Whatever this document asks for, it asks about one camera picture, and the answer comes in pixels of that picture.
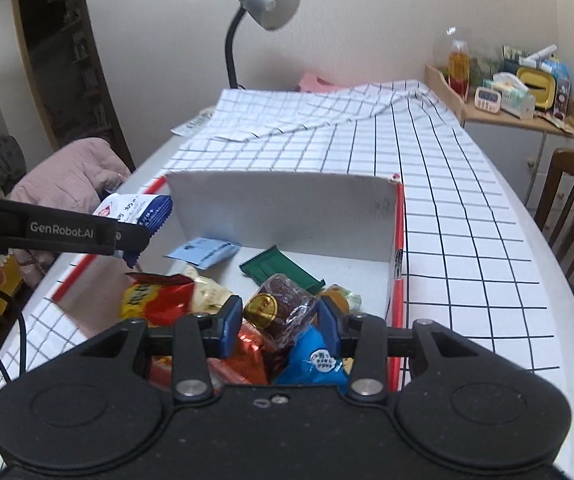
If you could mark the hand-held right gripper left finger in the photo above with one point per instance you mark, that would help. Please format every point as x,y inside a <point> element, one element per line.
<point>231,326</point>

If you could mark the white blue snack packet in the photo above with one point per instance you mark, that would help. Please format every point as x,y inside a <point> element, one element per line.
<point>139,207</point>

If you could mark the silver desk lamp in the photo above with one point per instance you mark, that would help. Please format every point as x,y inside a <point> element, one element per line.
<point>269,2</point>

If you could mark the cream yellow snack packet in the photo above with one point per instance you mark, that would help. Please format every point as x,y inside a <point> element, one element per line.
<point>209,292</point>

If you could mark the red cardboard box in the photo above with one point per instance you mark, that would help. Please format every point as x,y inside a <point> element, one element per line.
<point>287,210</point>

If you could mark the red foil snack packet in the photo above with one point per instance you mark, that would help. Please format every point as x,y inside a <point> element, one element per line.
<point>249,355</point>

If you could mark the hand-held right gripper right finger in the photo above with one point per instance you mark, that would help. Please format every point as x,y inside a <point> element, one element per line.
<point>328,331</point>

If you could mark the grey side cabinet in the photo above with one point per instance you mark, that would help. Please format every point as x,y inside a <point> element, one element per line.
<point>497,150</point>

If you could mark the white kitchen timer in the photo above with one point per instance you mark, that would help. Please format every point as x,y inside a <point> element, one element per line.
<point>486,97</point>

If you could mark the dark wooden bookshelf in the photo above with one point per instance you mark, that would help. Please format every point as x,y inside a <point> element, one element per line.
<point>62,60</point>

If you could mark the green snack bar packet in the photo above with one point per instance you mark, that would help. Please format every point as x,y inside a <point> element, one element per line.
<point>282,267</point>

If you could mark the bottle with orange liquid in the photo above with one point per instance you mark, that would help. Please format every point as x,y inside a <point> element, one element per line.
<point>459,67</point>

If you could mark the red yellow snack packet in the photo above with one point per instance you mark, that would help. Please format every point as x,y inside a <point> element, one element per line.
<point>157,301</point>

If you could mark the brown cake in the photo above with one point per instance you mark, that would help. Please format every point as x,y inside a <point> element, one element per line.
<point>277,310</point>

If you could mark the yellow bag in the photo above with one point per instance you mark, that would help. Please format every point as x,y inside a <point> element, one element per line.
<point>9,280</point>

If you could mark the white checked tablecloth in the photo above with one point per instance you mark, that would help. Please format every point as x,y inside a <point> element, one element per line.
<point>442,185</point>

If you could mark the pale green tissue box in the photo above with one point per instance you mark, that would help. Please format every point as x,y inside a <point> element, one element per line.
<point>509,97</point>

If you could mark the round brown pastry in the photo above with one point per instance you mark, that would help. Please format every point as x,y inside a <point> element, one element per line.
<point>343,300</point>

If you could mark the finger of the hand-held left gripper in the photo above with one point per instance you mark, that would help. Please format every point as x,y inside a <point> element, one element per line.
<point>131,259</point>
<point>132,237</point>

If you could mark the yellow storage box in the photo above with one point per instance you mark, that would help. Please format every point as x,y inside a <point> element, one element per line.
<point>537,87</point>

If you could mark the blue patterned packet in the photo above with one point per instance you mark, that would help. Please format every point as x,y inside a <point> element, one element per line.
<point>559,85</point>

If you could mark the clear plastic bottle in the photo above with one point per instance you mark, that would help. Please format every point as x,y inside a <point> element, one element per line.
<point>442,47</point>

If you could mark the white tube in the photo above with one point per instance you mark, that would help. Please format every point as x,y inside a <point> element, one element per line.
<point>539,55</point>

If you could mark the wooden tray organizer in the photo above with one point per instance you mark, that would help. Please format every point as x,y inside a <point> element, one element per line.
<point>437,80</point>

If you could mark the pink padded jacket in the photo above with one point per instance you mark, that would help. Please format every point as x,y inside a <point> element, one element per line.
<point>67,175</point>

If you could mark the clear plastic packet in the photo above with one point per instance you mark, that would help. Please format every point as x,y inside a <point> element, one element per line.
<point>194,122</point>

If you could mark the light blue flat packet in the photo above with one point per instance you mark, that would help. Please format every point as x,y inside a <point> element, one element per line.
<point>202,251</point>

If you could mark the green patterned box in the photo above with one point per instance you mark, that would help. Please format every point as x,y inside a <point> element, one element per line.
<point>512,57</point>

